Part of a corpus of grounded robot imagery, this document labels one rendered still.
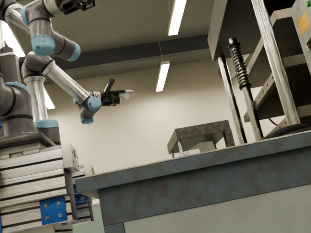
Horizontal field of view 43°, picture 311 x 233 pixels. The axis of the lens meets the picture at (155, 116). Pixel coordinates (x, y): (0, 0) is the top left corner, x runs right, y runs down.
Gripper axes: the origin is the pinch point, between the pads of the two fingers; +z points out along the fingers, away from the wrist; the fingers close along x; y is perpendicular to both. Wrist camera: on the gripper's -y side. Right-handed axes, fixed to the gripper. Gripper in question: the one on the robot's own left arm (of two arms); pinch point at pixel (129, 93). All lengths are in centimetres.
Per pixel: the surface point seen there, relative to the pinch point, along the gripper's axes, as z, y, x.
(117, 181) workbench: -66, 52, 125
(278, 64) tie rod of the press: 34, 10, 91
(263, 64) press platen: 80, -8, 35
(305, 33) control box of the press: 37, 0, 106
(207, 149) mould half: -8, 44, 85
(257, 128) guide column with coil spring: 72, 32, 28
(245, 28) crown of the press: 82, -38, 22
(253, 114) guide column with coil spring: 73, 22, 27
